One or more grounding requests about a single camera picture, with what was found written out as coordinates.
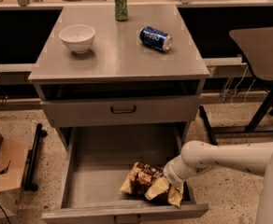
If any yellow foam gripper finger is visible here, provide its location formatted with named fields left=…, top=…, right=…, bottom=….
left=145, top=177, right=169, bottom=201

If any brown chip bag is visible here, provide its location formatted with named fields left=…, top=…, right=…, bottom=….
left=120, top=161, right=184, bottom=208

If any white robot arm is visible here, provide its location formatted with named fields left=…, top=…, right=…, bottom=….
left=145, top=141, right=273, bottom=224

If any open grey middle drawer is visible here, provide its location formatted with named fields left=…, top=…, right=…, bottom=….
left=42, top=124, right=208, bottom=224

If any closed grey top drawer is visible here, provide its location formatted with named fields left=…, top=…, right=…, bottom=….
left=41, top=95, right=200, bottom=127

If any grey drawer cabinet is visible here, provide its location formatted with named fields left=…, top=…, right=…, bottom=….
left=29, top=4, right=208, bottom=146

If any black floor bar right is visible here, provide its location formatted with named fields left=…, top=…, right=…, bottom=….
left=199, top=105, right=218, bottom=146

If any black floor bar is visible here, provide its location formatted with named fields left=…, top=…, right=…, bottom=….
left=24, top=123, right=47, bottom=191
left=199, top=105, right=218, bottom=146

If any black floor bar left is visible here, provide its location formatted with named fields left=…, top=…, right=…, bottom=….
left=24, top=123, right=47, bottom=191

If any blue pepsi can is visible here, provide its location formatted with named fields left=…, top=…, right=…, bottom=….
left=139, top=26, right=172, bottom=52

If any cardboard box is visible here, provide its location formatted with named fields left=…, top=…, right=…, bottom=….
left=0, top=134, right=28, bottom=218

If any white ceramic bowl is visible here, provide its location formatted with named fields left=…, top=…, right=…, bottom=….
left=59, top=24, right=95, bottom=53

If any black side table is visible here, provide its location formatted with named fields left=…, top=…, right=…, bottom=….
left=229, top=27, right=273, bottom=133

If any green drink can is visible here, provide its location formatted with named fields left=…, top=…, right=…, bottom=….
left=114, top=0, right=128, bottom=21

